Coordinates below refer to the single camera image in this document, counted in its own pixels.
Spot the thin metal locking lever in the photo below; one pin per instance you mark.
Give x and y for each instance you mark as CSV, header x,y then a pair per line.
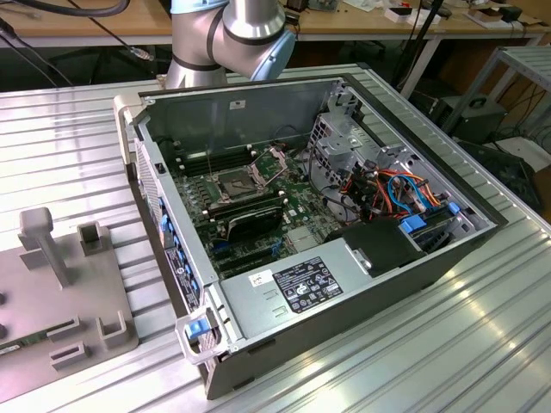
x,y
209,165

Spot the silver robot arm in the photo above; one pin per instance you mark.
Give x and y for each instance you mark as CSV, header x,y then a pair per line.
x,y
241,26

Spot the CPU socket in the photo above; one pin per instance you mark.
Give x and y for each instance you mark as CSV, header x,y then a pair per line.
x,y
236,186

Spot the black RAM stick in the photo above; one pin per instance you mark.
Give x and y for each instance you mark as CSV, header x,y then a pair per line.
x,y
245,201
254,207

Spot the black graphics card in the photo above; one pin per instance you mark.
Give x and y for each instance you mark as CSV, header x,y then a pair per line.
x,y
258,221

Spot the green motherboard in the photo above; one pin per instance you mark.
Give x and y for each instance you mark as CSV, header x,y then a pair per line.
x,y
301,206

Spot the silver chipset heatsink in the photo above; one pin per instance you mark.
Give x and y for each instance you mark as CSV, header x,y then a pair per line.
x,y
301,238

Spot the black expansion slot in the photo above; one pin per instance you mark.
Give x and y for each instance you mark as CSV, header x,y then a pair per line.
x,y
245,258

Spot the black RAM slot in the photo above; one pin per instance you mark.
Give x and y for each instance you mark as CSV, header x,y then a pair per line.
x,y
224,162
215,153

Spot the silver drive cage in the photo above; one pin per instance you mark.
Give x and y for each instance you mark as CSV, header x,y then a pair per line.
x,y
340,144

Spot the grey power supply unit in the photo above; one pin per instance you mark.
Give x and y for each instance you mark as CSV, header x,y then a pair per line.
x,y
258,310

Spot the blue slot latch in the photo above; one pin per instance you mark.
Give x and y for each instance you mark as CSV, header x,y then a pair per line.
x,y
176,242
185,260
163,224

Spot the black plastic shroud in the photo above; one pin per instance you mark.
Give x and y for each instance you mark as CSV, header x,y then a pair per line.
x,y
379,249

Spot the open grey PC case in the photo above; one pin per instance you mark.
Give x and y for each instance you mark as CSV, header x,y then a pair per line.
x,y
366,301

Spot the hard disk in blue carrier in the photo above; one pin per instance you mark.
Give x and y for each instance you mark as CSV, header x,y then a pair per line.
x,y
412,226

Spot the small blue clip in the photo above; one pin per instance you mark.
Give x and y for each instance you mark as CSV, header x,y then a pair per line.
x,y
452,208

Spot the black tripod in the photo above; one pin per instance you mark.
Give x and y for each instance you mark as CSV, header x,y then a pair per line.
x,y
409,64

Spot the grey parts rack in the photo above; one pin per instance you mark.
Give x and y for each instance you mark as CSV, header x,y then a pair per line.
x,y
86,292

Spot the black office chair base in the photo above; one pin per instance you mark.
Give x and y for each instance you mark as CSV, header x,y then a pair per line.
x,y
101,53

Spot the white box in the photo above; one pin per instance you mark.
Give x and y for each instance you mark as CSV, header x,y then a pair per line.
x,y
426,19

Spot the wooden desk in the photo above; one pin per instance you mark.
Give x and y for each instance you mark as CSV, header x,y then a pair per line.
x,y
86,26

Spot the brown cardboard piece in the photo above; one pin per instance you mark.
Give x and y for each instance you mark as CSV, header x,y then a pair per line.
x,y
486,17

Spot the green RAM stick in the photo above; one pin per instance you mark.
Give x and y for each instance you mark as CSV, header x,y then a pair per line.
x,y
13,349

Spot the black power adapter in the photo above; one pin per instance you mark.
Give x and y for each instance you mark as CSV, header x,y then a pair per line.
x,y
512,14

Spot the grey metal shelf frame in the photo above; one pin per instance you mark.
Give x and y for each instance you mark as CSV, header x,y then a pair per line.
x,y
523,53

